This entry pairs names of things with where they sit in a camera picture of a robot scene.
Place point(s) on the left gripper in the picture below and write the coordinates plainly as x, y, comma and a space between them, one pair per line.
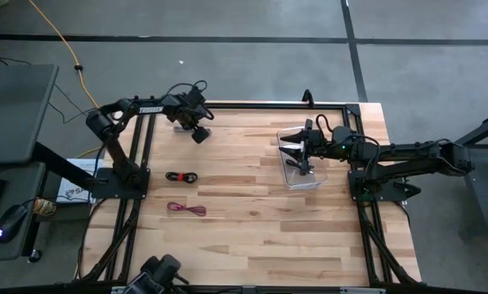
190, 112

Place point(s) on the black frame clamp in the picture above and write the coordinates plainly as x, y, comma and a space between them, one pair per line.
307, 98

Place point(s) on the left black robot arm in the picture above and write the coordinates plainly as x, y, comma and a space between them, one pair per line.
149, 109

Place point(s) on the yellow printed can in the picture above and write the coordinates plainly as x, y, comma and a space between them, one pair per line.
45, 207

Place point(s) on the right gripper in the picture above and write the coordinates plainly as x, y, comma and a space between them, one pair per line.
315, 145

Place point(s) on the white printed cardboard box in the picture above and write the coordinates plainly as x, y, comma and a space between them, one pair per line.
74, 192

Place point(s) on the black aluminium table frame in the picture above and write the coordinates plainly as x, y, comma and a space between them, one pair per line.
268, 105

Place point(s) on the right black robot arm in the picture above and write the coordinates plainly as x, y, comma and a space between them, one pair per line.
411, 153

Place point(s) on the grey desk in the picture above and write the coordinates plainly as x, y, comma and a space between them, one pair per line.
14, 114

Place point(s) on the black round desk foot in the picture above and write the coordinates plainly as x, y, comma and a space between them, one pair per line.
35, 256

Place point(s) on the clear plastic organizer bin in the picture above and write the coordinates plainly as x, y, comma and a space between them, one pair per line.
305, 182

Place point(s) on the black side table frame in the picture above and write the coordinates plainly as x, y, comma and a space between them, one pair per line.
478, 192

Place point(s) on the black computer mouse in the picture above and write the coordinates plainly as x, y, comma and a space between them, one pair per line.
8, 222

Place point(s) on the silver metal bracket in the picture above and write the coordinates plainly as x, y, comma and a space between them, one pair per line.
119, 290
362, 290

